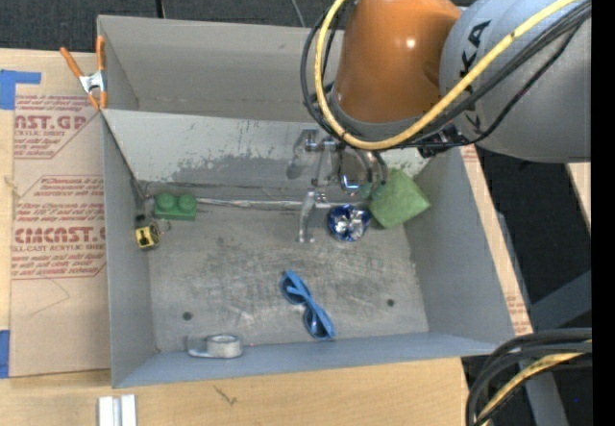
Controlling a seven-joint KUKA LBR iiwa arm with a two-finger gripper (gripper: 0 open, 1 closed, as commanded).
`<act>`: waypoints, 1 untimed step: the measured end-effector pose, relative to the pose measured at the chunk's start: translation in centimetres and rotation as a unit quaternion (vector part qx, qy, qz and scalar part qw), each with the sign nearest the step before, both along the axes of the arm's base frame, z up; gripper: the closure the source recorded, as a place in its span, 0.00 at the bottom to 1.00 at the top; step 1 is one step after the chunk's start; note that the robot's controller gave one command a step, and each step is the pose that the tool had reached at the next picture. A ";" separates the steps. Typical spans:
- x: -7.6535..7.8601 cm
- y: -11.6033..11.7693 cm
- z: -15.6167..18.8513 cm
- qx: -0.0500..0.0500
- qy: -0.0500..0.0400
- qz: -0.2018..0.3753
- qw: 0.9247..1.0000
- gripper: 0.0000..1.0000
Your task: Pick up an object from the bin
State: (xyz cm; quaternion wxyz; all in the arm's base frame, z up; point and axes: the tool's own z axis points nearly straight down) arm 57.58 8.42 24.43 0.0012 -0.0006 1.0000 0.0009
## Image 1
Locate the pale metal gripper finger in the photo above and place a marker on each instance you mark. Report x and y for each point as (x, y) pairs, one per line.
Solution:
(307, 222)
(325, 164)

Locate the blue and silver foil ball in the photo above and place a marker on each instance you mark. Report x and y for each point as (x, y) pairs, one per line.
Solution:
(348, 222)

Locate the green sponge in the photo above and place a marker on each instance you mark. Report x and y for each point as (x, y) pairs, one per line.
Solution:
(401, 200)

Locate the thin silver rod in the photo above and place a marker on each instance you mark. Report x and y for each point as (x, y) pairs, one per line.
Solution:
(250, 204)

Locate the grey metal bin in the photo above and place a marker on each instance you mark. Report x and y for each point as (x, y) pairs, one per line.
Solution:
(269, 280)

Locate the blue sunglasses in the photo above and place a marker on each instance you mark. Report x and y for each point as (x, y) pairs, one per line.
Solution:
(307, 304)

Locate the green toy brick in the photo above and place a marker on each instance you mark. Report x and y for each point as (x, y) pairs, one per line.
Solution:
(175, 207)

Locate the yellow tape measure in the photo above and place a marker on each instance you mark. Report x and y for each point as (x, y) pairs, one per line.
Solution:
(146, 236)

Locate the brown cardboard board, red print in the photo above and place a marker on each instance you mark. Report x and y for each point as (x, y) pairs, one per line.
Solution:
(57, 299)

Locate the black cylinder on white bracket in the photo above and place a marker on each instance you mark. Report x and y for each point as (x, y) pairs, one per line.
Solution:
(442, 140)

